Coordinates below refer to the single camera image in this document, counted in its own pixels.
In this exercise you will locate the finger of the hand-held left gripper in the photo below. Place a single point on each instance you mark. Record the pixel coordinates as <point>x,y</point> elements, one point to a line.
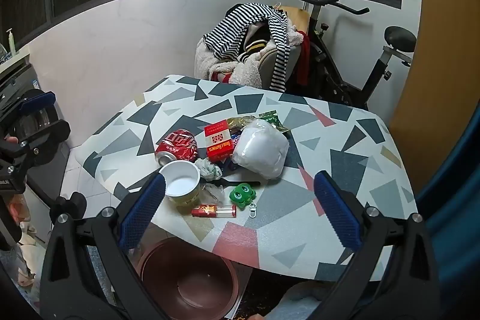
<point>37,100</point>
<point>52,134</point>

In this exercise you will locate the black plastic spoon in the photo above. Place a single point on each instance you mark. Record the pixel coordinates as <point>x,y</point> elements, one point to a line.
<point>240,184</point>

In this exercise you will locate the red cloth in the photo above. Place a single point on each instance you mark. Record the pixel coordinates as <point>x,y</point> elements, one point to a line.
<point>303,61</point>

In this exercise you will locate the grey appliance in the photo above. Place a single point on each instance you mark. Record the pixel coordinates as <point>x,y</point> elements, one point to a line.
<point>15,76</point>

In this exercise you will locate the white tissue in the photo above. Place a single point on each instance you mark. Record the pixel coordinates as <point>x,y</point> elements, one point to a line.
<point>208,168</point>

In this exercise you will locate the gold foil wrapper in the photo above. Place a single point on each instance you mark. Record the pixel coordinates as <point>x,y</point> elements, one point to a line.
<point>240,122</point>

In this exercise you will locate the dark jacket yellow stripe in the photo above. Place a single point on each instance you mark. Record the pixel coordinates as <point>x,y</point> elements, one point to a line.
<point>255,39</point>

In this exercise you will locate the black white striped shirt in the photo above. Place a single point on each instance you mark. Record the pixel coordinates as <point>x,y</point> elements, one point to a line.
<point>232,24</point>

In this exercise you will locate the white padded plastic bag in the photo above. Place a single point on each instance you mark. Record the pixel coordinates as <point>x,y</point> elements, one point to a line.
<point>260,147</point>

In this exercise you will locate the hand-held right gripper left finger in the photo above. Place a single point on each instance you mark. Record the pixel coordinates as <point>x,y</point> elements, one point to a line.
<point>144,209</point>

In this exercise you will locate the red cigarette box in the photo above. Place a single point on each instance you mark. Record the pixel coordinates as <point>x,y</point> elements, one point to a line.
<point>217,140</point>

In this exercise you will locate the clear plastic wrapper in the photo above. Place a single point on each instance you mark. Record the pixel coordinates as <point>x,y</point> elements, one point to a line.
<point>212,192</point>

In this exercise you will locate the black exercise bike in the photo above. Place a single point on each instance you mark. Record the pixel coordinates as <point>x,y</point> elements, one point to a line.
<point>330,54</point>

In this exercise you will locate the white paper cup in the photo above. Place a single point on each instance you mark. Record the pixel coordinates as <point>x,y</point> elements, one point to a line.
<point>182,181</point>

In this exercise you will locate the red snack stick packet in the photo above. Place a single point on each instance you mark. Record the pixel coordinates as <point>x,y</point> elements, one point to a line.
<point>210,210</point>

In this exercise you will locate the orange wooden panel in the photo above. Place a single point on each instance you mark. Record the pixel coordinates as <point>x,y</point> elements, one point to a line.
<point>442,61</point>

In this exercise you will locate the crushed red soda can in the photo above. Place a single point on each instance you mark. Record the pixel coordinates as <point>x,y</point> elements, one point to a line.
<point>176,147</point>

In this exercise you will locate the wooden chair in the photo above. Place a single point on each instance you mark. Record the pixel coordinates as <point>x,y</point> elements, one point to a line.
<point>296,16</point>

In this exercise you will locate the pump bottle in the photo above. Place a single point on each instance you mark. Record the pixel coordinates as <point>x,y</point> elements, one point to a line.
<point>11,44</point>

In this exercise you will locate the brown plastic bin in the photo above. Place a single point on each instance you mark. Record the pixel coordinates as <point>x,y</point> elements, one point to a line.
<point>187,286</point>

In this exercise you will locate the green snack wrapper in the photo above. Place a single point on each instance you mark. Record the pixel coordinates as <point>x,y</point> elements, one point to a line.
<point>272,119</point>

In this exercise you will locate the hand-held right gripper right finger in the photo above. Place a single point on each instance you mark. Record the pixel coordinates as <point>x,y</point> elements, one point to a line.
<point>335,209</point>

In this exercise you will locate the blue snack packet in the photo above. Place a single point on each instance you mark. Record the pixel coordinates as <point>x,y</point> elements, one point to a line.
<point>229,165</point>

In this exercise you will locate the geometric patterned tablecloth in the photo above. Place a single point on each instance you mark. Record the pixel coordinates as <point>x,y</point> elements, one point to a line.
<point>180,106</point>

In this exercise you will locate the white fleece blanket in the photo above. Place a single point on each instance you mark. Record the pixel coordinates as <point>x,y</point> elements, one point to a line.
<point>247,74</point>

